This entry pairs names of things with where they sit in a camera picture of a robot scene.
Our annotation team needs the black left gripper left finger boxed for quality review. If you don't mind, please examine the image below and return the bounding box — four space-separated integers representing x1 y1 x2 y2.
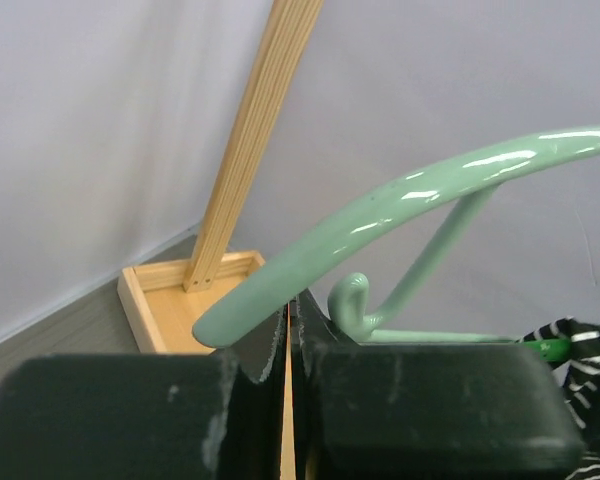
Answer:
0 312 287 479

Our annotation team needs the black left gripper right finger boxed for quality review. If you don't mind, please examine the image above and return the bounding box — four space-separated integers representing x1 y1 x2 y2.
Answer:
289 292 585 479

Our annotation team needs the mint green clothes hanger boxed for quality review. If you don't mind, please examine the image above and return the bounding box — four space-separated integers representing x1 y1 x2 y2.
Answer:
192 126 600 348

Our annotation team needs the bright green clothes hanger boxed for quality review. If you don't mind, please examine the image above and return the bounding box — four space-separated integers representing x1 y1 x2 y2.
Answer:
517 337 600 446

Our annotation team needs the black white striped top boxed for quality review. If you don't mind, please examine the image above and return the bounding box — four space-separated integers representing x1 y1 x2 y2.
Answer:
521 318 600 479

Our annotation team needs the wooden clothes rack stand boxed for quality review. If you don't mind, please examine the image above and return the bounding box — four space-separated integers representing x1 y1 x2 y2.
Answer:
117 0 326 480

